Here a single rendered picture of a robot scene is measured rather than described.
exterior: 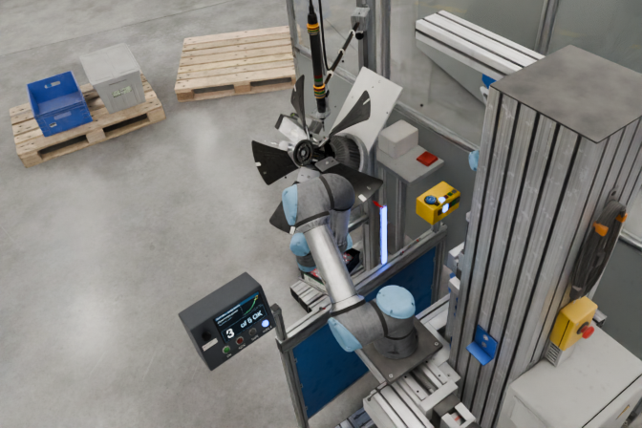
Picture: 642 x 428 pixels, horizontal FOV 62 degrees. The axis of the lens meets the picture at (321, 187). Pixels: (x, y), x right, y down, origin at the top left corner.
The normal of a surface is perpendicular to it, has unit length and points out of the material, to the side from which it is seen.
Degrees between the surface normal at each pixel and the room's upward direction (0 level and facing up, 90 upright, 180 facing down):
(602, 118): 0
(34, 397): 0
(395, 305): 8
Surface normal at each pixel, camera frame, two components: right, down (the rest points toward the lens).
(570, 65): -0.08, -0.74
